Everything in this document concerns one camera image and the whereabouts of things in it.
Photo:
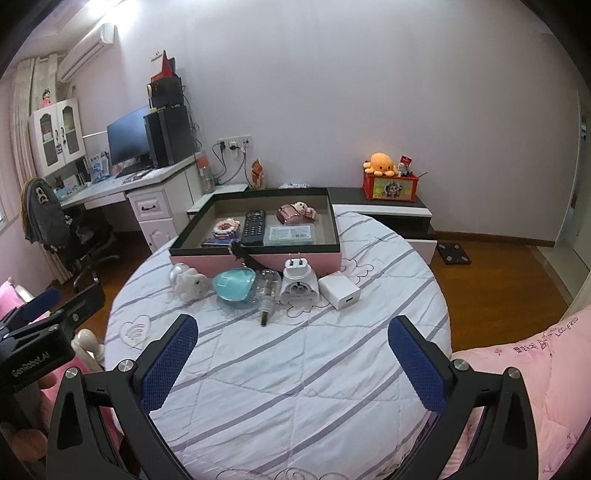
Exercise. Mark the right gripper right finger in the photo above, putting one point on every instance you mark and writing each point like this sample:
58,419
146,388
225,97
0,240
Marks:
504,445

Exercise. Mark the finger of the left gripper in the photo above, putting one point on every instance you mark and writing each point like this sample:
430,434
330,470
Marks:
25,314
67,317

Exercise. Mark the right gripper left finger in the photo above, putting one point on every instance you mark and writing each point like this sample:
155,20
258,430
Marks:
101,426

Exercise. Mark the white rabbit night light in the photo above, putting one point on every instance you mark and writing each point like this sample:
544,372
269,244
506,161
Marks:
188,285

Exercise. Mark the blue yellow small box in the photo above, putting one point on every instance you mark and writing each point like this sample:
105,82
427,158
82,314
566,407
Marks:
214,242

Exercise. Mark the teal heart plastic case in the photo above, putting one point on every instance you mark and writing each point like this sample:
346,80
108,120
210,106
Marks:
235,286

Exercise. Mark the pink donut brick model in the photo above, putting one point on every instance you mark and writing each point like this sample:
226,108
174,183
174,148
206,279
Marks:
226,229

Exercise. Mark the black hair claw clip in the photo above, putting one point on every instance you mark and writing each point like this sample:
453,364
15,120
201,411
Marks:
236,249

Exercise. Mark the clear glass bottle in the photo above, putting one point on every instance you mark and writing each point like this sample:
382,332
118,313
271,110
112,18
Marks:
267,289

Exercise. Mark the black remote control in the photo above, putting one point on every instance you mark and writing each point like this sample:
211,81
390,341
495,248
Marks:
254,228

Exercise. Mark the white usb charger cube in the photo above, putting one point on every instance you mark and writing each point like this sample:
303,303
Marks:
339,290

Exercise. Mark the white travel plug adapter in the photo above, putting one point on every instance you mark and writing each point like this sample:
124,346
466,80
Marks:
300,283

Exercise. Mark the rose gold metal cup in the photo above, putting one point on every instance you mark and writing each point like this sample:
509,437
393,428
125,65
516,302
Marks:
288,215

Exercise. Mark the pink white cat brick figure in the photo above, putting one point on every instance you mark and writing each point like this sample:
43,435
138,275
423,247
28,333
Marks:
306,212

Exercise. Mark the black office chair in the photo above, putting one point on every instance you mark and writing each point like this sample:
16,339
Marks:
92,242

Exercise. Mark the pink quilt right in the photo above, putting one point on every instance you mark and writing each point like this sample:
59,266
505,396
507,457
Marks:
555,365

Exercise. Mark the white desk with drawers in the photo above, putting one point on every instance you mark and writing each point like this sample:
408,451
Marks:
159,200

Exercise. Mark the black computer monitor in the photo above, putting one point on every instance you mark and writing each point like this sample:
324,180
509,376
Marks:
127,137

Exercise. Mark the white glass door cabinet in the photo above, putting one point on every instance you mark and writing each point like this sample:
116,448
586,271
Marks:
56,136

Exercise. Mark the orange cap water bottle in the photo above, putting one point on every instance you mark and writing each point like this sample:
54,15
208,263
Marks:
206,178

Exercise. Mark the white striped quilted tablecloth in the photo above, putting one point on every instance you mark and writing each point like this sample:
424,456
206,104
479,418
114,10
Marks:
316,392

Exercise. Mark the black bathroom scale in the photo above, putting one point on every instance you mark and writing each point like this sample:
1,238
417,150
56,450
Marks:
453,253

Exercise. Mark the pink doll on cabinet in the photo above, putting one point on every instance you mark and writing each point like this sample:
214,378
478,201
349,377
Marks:
46,98

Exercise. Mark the black computer tower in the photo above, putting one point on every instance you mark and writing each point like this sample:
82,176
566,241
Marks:
169,136

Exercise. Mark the pink and black storage box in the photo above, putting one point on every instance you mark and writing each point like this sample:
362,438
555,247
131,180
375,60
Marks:
324,256

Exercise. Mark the black speaker on tower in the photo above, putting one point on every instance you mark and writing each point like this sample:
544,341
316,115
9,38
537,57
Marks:
165,92

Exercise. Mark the red paper bag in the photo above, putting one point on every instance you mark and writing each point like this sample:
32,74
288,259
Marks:
167,68

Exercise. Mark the red cartoon storage box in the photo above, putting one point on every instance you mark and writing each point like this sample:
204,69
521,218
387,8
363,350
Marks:
395,188

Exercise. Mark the white air conditioner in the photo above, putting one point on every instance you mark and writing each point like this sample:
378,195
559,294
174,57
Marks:
98,40

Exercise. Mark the orange octopus plush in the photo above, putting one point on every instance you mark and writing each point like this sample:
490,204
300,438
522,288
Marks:
380,165

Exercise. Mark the wall power outlet strip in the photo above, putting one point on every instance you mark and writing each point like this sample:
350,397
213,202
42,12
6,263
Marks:
241,142

